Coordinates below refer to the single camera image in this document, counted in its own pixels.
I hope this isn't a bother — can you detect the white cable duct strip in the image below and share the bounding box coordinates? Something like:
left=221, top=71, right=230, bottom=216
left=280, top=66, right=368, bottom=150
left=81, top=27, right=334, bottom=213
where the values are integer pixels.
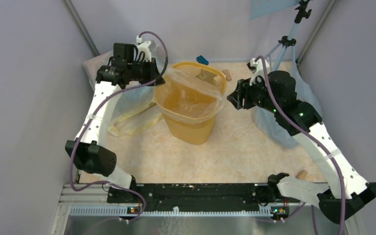
left=70, top=206, right=273, bottom=217

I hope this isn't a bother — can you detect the light blue tripod stand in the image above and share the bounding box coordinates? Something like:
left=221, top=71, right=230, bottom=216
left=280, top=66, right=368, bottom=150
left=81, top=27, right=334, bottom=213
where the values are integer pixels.
left=264, top=0, right=312, bottom=71

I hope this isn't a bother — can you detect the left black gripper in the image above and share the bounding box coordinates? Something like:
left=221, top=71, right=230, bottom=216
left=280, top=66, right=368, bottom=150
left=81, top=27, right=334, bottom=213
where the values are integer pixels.
left=127, top=57, right=165, bottom=86

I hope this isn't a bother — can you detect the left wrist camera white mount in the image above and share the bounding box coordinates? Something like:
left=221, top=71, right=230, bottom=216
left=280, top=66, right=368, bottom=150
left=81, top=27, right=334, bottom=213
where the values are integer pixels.
left=136, top=36, right=159, bottom=62

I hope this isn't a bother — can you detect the blue toy brick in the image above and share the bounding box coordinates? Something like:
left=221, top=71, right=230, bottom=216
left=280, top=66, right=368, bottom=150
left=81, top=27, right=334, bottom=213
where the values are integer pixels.
left=196, top=55, right=209, bottom=65

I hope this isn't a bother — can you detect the large stuffed bag left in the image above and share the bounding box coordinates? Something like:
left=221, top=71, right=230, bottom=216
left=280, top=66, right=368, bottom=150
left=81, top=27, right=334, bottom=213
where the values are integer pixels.
left=83, top=50, right=154, bottom=118

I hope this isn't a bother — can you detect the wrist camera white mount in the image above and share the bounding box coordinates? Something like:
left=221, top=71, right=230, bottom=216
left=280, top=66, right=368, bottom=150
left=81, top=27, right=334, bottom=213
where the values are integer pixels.
left=248, top=58, right=271, bottom=86
left=136, top=36, right=159, bottom=62

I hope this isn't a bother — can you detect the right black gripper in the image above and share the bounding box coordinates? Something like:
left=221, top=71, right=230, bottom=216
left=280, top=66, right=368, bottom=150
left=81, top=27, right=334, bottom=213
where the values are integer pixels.
left=227, top=73, right=280, bottom=114

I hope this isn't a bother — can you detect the wooden cylinder near right base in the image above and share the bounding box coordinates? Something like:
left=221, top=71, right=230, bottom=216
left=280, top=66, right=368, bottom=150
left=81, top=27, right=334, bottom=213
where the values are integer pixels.
left=296, top=170, right=308, bottom=181

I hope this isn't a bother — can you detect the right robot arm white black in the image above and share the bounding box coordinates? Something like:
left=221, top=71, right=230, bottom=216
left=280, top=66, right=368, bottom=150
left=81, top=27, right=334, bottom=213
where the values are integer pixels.
left=227, top=70, right=376, bottom=224

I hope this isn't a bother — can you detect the wooden block rear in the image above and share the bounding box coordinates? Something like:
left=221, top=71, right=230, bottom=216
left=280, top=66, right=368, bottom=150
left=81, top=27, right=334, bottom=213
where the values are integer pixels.
left=222, top=70, right=232, bottom=81

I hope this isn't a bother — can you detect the yellow plastic bag on floor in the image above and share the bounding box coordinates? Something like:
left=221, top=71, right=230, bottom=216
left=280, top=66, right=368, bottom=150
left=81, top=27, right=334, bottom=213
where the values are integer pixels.
left=108, top=102, right=163, bottom=137

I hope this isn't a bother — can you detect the blue stuffed bag right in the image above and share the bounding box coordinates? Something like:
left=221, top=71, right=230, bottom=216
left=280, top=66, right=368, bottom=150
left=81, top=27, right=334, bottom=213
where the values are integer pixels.
left=251, top=65, right=323, bottom=149

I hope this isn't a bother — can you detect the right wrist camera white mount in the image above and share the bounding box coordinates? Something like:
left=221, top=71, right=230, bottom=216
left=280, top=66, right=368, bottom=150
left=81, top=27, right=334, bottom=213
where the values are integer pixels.
left=248, top=58, right=271, bottom=86

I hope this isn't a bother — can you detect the clear plastic trash bag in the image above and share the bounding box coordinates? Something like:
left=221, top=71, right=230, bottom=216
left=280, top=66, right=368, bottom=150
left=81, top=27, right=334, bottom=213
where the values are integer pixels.
left=154, top=66, right=227, bottom=123

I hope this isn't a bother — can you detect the yellow plastic trash bin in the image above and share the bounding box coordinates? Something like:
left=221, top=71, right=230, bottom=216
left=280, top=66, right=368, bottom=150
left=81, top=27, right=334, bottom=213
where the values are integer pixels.
left=154, top=61, right=227, bottom=145

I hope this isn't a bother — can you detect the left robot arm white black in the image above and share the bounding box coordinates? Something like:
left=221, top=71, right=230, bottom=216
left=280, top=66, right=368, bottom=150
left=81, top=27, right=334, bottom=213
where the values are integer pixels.
left=65, top=41, right=165, bottom=202

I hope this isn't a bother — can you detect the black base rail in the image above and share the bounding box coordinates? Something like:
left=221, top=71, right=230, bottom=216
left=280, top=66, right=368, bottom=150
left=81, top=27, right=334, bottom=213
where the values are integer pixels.
left=107, top=183, right=296, bottom=212

